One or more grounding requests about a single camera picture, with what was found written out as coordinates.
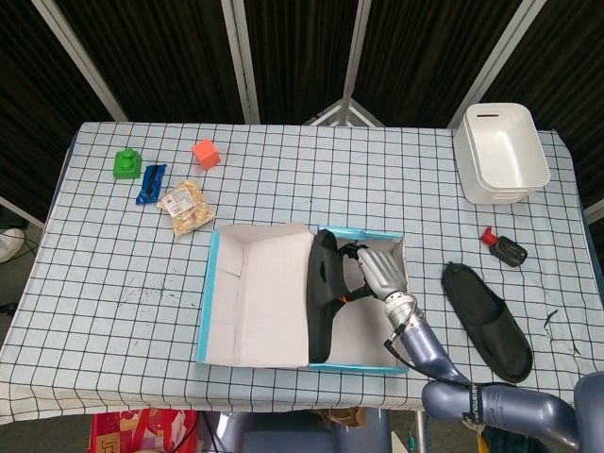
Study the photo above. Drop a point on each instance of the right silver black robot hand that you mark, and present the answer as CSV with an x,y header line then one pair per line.
x,y
384,273

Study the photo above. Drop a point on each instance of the black rubber slipper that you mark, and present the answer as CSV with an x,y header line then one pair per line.
x,y
500,340
321,283

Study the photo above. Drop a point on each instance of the light blue cardboard shoe box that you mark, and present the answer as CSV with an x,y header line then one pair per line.
x,y
264,302

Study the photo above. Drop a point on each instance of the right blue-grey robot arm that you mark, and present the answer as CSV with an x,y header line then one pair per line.
x,y
519,406

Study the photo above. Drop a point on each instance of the white blue grid tablecloth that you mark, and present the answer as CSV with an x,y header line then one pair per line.
x,y
118,283

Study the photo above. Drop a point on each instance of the red patterned bag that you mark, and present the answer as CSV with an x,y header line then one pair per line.
x,y
141,431

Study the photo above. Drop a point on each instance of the black bottle with red cap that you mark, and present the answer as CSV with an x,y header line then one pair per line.
x,y
509,251

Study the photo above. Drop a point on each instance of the white plastic basket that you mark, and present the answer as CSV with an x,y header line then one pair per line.
x,y
505,146
491,198

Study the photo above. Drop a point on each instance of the brown paper bag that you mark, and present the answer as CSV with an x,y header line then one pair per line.
x,y
344,416

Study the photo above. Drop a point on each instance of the white table leg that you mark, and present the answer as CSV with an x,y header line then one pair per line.
x,y
419,434

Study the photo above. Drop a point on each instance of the white triangular screen foot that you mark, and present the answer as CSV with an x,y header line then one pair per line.
x,y
330,113

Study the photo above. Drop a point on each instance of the dark blue chair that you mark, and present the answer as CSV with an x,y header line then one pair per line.
x,y
292,439

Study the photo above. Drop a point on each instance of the blue denim trouser leg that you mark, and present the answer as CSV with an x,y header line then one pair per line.
x,y
505,439

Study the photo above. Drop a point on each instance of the clear bag of beige snacks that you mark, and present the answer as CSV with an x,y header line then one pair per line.
x,y
189,210

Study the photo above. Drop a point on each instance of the orange cube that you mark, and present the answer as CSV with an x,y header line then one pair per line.
x,y
207,153

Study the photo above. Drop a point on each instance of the black pleated screen panel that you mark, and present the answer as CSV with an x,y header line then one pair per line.
x,y
566,71
302,56
28,94
156,56
424,56

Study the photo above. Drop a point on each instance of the white screen base bar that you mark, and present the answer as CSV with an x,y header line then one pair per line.
x,y
19,212
597,207

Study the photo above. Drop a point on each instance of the blue snack wrapper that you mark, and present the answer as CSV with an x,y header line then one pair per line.
x,y
148,186

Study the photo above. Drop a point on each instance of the green toy building block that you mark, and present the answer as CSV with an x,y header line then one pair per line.
x,y
126,165

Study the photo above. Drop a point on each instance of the white screen frame post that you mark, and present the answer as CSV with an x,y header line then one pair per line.
x,y
491,61
355,52
80,61
240,61

